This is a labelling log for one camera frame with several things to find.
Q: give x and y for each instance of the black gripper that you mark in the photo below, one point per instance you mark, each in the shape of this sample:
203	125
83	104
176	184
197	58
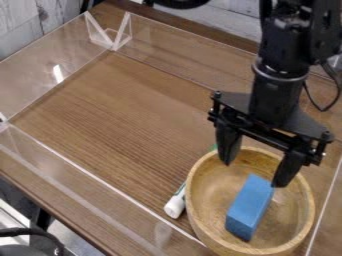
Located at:
267	115

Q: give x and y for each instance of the blue rectangular block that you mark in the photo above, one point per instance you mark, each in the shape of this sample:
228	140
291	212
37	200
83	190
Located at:
248	206

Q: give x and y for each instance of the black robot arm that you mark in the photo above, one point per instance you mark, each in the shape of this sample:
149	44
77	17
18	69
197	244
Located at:
300	37

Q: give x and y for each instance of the white green marker pen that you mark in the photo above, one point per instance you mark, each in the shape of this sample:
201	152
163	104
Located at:
175	206

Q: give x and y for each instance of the black metal table leg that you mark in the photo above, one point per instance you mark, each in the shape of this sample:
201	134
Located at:
42	219

